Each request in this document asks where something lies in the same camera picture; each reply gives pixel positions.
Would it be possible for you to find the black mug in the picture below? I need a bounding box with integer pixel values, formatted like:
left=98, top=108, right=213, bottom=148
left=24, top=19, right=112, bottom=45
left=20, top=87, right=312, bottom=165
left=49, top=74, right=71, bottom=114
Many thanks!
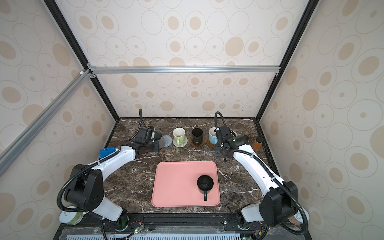
left=191, top=128, right=204, bottom=145
left=197, top=175, right=214, bottom=201

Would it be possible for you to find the light blue woven coaster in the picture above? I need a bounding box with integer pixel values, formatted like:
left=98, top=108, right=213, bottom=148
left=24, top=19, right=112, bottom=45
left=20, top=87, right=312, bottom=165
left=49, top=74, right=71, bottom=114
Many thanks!
left=163, top=136, right=173, bottom=148

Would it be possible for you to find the multicolour stitched white coaster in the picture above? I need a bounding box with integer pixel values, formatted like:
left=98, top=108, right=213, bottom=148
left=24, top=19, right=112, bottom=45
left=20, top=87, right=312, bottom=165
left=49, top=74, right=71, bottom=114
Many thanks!
left=173, top=136, right=188, bottom=148

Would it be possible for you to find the green white mug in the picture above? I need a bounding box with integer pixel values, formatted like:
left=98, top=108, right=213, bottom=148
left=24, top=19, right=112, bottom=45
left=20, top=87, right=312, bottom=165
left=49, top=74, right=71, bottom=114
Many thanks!
left=173, top=128, right=186, bottom=138

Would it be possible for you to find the round brown wooden coaster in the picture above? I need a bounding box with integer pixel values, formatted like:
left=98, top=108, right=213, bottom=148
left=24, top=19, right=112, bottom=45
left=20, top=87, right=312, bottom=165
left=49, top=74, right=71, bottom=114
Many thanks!
left=206, top=141, right=215, bottom=149

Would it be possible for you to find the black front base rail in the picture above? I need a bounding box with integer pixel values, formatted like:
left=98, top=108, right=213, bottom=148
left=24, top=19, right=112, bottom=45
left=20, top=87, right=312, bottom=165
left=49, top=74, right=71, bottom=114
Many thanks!
left=54, top=213, right=311, bottom=240

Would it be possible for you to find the aluminium left side bar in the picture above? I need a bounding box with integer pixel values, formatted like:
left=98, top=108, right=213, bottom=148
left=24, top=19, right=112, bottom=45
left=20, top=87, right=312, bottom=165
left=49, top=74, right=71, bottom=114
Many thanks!
left=1, top=69, right=91, bottom=175

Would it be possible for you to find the black corner frame post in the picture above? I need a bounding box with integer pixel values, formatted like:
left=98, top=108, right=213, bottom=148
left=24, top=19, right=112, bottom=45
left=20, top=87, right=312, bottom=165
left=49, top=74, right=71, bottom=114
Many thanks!
left=43, top=0, right=120, bottom=122

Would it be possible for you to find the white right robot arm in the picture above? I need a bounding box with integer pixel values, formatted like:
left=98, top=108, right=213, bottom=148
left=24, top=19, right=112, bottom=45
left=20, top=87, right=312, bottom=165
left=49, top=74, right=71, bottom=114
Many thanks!
left=215, top=125, right=309, bottom=236

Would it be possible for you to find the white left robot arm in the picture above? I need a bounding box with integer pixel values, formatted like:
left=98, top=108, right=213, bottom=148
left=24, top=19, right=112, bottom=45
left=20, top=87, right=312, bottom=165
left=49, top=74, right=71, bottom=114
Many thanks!
left=57, top=128, right=163, bottom=230

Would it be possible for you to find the black right corner post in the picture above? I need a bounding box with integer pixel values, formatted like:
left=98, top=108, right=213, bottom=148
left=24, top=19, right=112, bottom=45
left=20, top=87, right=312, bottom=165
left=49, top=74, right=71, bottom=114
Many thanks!
left=255, top=0, right=320, bottom=123

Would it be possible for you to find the orange bottle black cap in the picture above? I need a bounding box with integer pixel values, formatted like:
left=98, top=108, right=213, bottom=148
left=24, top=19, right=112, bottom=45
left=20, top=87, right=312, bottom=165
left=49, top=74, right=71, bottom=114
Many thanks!
left=252, top=136, right=264, bottom=152

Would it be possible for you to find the pink tray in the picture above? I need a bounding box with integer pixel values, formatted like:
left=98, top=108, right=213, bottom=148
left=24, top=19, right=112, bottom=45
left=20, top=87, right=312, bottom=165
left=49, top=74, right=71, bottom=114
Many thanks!
left=152, top=161, right=221, bottom=207

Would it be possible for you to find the blue lidded white cup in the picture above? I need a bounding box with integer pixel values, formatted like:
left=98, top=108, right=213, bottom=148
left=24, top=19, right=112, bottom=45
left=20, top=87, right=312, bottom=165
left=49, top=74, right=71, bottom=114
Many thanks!
left=99, top=148, right=117, bottom=159

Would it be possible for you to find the clear bottle black cap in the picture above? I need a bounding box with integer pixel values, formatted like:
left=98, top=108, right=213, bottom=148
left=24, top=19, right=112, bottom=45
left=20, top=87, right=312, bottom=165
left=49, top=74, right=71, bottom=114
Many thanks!
left=244, top=135, right=250, bottom=143

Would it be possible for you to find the aluminium back crossbar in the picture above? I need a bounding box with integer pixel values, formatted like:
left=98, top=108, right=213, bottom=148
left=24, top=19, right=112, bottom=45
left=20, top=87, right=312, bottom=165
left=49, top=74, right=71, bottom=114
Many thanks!
left=90, top=65, right=281, bottom=75

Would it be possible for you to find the light blue mug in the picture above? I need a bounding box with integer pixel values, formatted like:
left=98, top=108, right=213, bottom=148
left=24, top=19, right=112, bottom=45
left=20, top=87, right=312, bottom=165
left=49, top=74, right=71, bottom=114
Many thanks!
left=209, top=127, right=218, bottom=145

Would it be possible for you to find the grey mug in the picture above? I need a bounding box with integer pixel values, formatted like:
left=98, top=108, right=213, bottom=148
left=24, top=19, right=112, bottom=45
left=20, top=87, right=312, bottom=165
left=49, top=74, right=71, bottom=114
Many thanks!
left=154, top=134, right=165, bottom=151

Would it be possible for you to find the brown can white lid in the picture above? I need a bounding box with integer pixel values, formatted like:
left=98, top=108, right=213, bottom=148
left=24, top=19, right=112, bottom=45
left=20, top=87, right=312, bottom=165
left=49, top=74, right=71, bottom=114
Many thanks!
left=289, top=208, right=310, bottom=225

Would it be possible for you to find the green jar white lid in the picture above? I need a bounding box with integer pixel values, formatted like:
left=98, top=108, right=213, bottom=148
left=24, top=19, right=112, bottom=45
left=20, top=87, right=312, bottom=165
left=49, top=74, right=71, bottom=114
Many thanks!
left=59, top=211, right=84, bottom=226

